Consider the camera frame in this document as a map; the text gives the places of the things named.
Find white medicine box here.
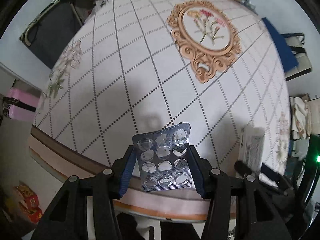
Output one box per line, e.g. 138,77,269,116
238,125,265,174

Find silver pill blister pack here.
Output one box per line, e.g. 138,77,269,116
132,123,192,192

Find red snack packages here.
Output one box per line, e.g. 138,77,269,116
14,185,43,224

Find floral fabric pile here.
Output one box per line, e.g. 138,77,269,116
290,95,319,140

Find pink suitcase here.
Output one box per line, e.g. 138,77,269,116
2,88,40,122

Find dark grey suitcase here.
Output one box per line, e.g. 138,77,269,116
19,0,95,69

